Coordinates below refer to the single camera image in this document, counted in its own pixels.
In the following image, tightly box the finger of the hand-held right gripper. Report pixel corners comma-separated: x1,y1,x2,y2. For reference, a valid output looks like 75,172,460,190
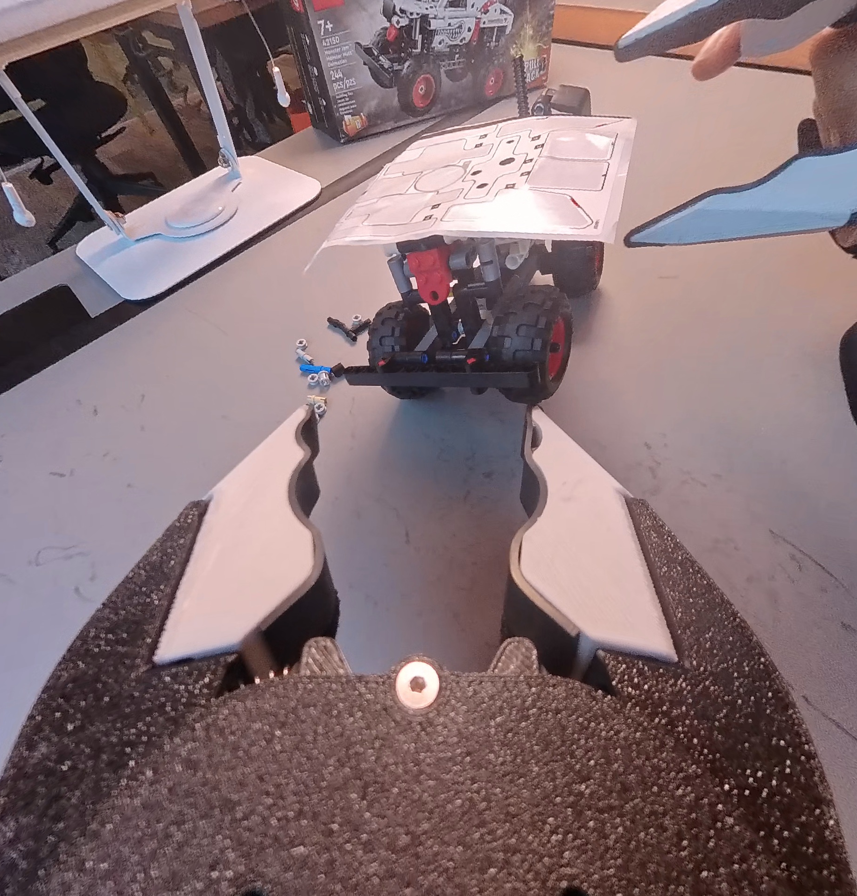
614,0,857,65
625,131,857,253

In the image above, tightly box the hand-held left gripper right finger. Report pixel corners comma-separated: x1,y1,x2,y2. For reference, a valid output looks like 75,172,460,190
505,406,680,665

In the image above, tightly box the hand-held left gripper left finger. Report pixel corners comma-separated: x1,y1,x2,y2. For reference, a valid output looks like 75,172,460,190
153,406,331,667

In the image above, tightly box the white printed sticker sheet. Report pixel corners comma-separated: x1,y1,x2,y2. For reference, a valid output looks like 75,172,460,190
306,115,639,274

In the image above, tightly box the white lego truck model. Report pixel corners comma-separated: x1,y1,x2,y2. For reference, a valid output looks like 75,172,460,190
331,84,607,407

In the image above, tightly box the lego set box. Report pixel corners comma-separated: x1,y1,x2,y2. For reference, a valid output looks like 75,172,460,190
286,0,558,144

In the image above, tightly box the white plastic stand base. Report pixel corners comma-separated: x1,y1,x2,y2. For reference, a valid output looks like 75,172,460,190
0,0,323,302

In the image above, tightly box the black office chair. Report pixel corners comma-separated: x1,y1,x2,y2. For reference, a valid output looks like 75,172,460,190
0,40,128,183

